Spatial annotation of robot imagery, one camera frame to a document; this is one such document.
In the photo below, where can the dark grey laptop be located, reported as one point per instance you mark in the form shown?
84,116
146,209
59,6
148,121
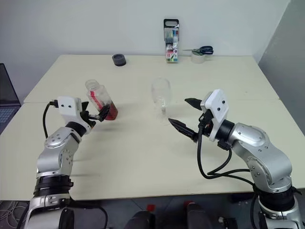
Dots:
7,95

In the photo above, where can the small red block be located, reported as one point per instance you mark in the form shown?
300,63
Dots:
150,207

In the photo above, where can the dark rounded shape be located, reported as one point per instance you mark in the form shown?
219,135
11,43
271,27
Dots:
140,220
200,217

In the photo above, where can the marker pen pack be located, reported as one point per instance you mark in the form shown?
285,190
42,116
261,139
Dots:
171,43

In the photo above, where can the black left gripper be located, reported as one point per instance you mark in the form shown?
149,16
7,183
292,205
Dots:
91,118

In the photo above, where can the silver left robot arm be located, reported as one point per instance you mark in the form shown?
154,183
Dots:
54,152

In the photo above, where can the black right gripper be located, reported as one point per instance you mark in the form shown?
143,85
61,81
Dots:
205,124

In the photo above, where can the white tape roll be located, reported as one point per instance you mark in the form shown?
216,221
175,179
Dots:
197,58

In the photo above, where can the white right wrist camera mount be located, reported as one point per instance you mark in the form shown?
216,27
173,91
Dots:
218,107

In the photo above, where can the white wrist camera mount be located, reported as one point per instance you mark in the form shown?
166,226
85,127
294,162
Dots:
218,107
69,106

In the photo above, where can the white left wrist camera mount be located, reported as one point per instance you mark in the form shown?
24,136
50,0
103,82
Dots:
69,106

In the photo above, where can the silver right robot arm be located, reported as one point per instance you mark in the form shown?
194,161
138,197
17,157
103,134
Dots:
257,148

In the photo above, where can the clear plastic drink bottle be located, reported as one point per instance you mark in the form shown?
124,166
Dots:
103,100

